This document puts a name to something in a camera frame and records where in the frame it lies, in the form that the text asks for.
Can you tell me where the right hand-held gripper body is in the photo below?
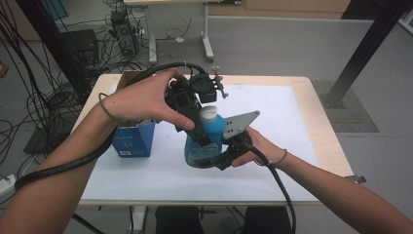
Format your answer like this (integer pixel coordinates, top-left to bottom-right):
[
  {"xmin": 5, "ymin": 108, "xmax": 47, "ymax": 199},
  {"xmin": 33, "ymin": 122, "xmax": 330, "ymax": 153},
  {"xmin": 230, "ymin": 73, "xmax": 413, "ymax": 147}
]
[{"xmin": 217, "ymin": 110, "xmax": 261, "ymax": 172}]

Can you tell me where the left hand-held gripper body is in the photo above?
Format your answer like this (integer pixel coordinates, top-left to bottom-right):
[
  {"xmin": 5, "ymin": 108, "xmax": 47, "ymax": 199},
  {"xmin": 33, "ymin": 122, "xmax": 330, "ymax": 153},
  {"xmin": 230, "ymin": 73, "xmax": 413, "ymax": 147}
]
[{"xmin": 165, "ymin": 65, "xmax": 230, "ymax": 113}]

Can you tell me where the blue bottle with white cap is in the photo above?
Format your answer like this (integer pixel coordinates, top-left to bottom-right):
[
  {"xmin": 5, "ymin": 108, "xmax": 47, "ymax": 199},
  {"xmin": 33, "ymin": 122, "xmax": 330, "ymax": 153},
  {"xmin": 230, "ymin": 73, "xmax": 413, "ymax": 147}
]
[{"xmin": 184, "ymin": 105, "xmax": 227, "ymax": 170}]

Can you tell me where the blue cardboard box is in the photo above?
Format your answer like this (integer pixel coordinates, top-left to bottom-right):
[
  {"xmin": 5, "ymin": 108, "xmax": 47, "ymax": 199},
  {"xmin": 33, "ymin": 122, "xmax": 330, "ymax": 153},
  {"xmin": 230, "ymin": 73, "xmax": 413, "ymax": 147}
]
[{"xmin": 111, "ymin": 69, "xmax": 157, "ymax": 159}]

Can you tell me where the person's right hand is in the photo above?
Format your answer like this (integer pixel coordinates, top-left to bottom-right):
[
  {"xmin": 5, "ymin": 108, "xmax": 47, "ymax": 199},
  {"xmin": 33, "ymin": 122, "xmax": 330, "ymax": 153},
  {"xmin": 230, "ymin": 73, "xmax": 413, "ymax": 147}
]
[{"xmin": 231, "ymin": 126, "xmax": 283, "ymax": 168}]

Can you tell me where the person's left hand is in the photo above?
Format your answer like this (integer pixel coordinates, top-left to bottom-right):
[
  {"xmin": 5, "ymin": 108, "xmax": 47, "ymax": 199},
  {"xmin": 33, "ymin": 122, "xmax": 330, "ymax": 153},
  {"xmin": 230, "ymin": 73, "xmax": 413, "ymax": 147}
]
[{"xmin": 101, "ymin": 67, "xmax": 196, "ymax": 131}]

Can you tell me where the white table sheet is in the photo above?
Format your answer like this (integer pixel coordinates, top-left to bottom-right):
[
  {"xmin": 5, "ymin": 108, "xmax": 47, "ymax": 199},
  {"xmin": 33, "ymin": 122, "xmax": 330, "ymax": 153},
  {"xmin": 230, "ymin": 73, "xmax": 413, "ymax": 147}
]
[{"xmin": 81, "ymin": 83, "xmax": 320, "ymax": 203}]

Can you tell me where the person's leg in dark trousers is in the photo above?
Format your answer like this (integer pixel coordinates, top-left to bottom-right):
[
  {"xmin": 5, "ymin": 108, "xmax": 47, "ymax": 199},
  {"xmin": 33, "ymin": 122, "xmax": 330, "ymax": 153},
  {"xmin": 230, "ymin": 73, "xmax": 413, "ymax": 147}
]
[
  {"xmin": 242, "ymin": 206, "xmax": 293, "ymax": 234},
  {"xmin": 155, "ymin": 206, "xmax": 201, "ymax": 234}
]

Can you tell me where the white table leg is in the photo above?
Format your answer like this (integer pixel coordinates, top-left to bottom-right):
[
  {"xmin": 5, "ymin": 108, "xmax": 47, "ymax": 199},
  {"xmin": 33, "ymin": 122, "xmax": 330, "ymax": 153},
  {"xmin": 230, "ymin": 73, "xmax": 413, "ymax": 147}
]
[{"xmin": 127, "ymin": 205, "xmax": 148, "ymax": 234}]

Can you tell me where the computer tower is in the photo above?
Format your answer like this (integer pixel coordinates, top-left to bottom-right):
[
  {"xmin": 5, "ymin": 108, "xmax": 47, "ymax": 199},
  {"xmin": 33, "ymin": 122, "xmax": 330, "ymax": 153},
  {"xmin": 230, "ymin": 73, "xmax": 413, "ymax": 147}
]
[{"xmin": 110, "ymin": 9, "xmax": 141, "ymax": 57}]

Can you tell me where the wooden background cabinet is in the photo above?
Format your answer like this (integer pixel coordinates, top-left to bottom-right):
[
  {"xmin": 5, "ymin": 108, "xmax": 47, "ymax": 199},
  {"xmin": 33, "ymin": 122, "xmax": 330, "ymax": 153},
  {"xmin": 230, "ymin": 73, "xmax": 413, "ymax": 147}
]
[{"xmin": 207, "ymin": 0, "xmax": 353, "ymax": 20}]

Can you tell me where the grey gridded floor mat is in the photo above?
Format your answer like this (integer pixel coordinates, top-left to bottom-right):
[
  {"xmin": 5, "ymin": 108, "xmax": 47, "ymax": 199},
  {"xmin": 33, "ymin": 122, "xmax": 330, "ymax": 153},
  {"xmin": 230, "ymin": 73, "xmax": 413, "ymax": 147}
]
[{"xmin": 311, "ymin": 80, "xmax": 380, "ymax": 134}]

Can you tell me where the black tape strip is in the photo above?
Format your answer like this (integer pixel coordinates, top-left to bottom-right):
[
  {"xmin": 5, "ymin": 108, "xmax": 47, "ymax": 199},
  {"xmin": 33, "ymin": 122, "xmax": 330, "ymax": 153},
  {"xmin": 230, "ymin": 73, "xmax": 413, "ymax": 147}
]
[{"xmin": 344, "ymin": 175, "xmax": 367, "ymax": 184}]

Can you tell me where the black equipment case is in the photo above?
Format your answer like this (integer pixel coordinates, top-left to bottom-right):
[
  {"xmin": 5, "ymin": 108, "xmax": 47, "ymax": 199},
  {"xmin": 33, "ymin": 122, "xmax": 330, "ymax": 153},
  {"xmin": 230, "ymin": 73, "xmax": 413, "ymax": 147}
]
[{"xmin": 59, "ymin": 28, "xmax": 100, "ymax": 66}]

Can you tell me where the white power strip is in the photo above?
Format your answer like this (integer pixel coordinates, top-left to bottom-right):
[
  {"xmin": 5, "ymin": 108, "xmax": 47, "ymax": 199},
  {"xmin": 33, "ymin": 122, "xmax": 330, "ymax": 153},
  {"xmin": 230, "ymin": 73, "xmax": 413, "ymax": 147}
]
[{"xmin": 0, "ymin": 174, "xmax": 19, "ymax": 197}]

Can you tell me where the white background desk frame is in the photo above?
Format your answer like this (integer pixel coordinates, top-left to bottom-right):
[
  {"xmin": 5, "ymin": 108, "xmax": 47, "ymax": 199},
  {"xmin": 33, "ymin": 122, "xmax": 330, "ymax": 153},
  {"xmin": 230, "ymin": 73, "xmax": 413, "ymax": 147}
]
[{"xmin": 123, "ymin": 0, "xmax": 216, "ymax": 64}]

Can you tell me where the thin right wrist cord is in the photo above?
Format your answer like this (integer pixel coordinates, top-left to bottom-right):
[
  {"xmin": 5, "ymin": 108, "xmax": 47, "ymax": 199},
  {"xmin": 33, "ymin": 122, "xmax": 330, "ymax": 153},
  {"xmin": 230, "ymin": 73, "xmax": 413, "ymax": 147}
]
[{"xmin": 254, "ymin": 148, "xmax": 288, "ymax": 168}]

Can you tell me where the thin wrist cord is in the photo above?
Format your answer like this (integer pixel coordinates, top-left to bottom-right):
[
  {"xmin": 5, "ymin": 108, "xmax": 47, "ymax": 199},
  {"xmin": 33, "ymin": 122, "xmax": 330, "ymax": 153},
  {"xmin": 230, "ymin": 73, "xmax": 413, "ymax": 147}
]
[
  {"xmin": 97, "ymin": 92, "xmax": 131, "ymax": 125},
  {"xmin": 254, "ymin": 148, "xmax": 288, "ymax": 168}
]

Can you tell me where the thick black right gripper cable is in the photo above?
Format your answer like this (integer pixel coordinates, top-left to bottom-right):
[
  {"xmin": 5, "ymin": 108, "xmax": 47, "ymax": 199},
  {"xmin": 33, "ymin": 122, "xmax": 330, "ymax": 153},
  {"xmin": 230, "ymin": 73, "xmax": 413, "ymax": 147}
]
[{"xmin": 249, "ymin": 145, "xmax": 297, "ymax": 234}]

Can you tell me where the thick black gripper cable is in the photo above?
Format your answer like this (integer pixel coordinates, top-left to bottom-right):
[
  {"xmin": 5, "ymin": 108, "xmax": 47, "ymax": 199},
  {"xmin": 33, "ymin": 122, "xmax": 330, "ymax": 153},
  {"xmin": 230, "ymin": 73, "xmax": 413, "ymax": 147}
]
[
  {"xmin": 14, "ymin": 61, "xmax": 208, "ymax": 191},
  {"xmin": 249, "ymin": 145, "xmax": 297, "ymax": 234}
]

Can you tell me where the thin left wrist cord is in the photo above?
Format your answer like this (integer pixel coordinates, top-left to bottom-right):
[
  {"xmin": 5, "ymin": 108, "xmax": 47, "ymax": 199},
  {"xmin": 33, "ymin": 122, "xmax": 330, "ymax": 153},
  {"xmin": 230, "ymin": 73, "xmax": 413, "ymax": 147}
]
[{"xmin": 97, "ymin": 92, "xmax": 131, "ymax": 125}]

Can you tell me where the thick black left gripper cable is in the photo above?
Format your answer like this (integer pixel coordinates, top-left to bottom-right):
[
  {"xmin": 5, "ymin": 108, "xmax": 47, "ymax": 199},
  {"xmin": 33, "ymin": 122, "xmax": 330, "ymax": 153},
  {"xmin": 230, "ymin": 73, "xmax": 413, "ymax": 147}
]
[{"xmin": 14, "ymin": 61, "xmax": 208, "ymax": 191}]

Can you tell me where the black stand base plate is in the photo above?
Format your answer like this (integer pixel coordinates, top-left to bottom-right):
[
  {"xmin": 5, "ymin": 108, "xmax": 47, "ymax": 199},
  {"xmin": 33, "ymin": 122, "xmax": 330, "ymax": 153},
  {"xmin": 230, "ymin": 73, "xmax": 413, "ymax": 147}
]
[{"xmin": 23, "ymin": 125, "xmax": 76, "ymax": 156}]

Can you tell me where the tangle of black floor cables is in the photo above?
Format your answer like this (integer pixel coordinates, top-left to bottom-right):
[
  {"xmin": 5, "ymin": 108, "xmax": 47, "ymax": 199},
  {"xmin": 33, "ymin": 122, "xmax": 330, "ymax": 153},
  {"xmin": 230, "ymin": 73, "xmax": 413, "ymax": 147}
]
[{"xmin": 0, "ymin": 0, "xmax": 108, "ymax": 183}]

